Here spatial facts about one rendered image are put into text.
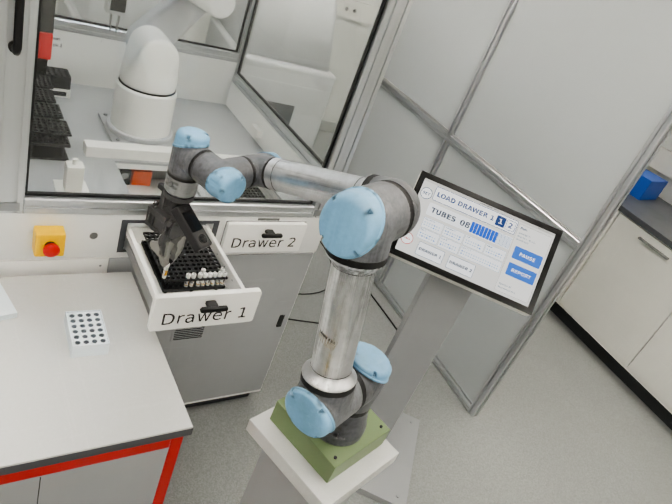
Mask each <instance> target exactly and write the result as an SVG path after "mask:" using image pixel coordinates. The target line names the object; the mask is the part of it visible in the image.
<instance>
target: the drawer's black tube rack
mask: <svg viewBox="0 0 672 504"><path fill-rule="evenodd" d="M145 234H146V235H145ZM150 234H151V235H150ZM155 234H156V235H155ZM143 235H144V237H145V240H141V244H142V247H143V249H144V251H145V254H146V256H147V258H148V260H149V262H150V265H151V267H152V269H153V272H154V274H155V276H156V278H157V281H158V283H159V285H160V288H161V290H162V292H163V294H166V293H167V292H178V291H190V292H193V291H194V290H209V289H215V290H218V289H225V284H223V285H220V283H219V285H215V283H216V280H215V283H214V286H212V285H210V284H209V286H206V285H204V286H201V282H200V286H196V281H194V284H193V287H190V286H189V284H190V281H189V283H188V287H184V282H170V283H165V282H164V279H163V278H162V274H163V270H164V268H163V267H162V266H161V264H160V261H159V257H158V256H157V254H156V253H155V252H154V251H153V250H152V249H151V247H150V241H152V240H154V241H158V239H157V238H159V236H160V233H159V232H158V233H155V232H143ZM147 238H148V239H147ZM152 238H154V239H152ZM207 248H209V249H207ZM207 248H205V249H203V250H201V251H198V252H194V251H193V249H192V247H191V245H190V244H189V242H187V243H186V245H185V247H184V248H183V250H182V252H181V253H180V255H179V256H178V257H177V259H176V260H175V261H174V262H173V263H172V264H171V265H170V266H169V268H168V272H167V276H168V277H170V276H185V275H186V274H187V273H191V275H192V273H196V275H198V273H199V272H201V269H202V268H205V269H206V271H205V272H207V273H209V272H212V273H213V272H217V273H218V272H219V271H220V269H221V267H222V266H221V265H220V263H219V261H218V259H217V258H216V256H215V254H214V252H213V251H212V249H211V247H210V246H209V247H207ZM210 252H211V253H210ZM213 257H214V258H213ZM214 260H215V261H214ZM216 264H218V265H216ZM218 268H220V269H218Z"/></svg>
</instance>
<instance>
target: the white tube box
mask: <svg viewBox="0 0 672 504"><path fill-rule="evenodd" d="M64 326H65V331H66V336H67V341H68V346H69V351H70V356H71V358H75V357H85V356H96V355H106V354H108V351H109V346H110V341H109V338H108V334H107V330H106V327H105V323H104V319H103V315H102V312H101V310H83V311H66V312H65V318H64Z"/></svg>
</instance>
